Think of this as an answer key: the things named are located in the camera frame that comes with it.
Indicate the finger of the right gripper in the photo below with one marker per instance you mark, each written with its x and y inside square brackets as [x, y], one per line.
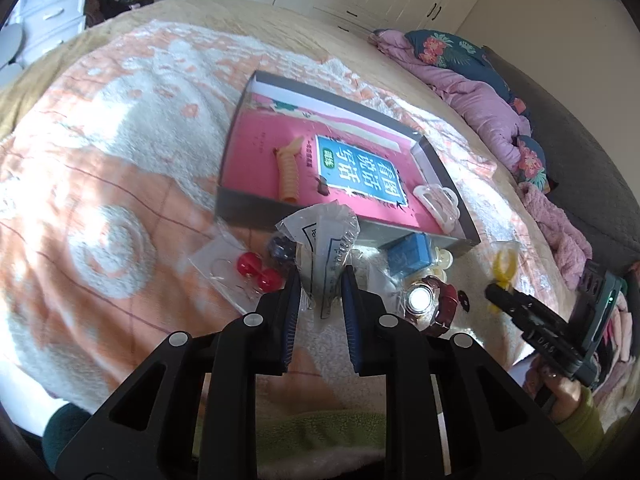
[502, 298]

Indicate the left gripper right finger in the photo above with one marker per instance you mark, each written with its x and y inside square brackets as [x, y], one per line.
[361, 311]

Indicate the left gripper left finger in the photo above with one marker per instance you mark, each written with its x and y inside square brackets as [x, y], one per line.
[280, 312]

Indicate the yellow hoop earrings bag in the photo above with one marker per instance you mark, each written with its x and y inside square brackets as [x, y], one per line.
[504, 263]

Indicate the clear bag with label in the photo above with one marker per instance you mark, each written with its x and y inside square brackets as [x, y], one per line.
[324, 235]

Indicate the green right sleeve forearm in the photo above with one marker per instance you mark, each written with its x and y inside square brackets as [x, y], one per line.
[583, 429]

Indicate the right hand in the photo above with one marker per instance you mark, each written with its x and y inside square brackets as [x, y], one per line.
[567, 393]

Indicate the red ball earrings bag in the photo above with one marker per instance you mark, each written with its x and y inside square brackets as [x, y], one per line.
[237, 274]

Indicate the dark blue bead bag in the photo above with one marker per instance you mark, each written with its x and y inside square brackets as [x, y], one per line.
[282, 250]

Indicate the blue small box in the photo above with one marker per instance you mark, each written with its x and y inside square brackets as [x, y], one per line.
[408, 254]

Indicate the cream pearl hair clip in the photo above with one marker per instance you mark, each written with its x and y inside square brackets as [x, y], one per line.
[441, 262]

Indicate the grey cardboard box tray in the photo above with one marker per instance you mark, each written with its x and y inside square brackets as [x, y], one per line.
[252, 212]

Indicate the white hair claw clip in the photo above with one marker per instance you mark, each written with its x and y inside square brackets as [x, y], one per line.
[441, 203]

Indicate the grey headboard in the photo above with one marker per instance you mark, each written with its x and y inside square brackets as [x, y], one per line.
[588, 186]

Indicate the pink quilt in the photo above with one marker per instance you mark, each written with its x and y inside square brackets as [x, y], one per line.
[570, 248]

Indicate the orange white plush blanket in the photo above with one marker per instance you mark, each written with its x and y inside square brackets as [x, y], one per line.
[108, 185]

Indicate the yellow bedspread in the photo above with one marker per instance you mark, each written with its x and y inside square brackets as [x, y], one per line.
[280, 28]

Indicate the floral teal pillow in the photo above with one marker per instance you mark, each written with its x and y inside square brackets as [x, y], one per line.
[497, 115]

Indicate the white drawer chest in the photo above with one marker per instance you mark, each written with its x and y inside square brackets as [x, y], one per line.
[46, 24]

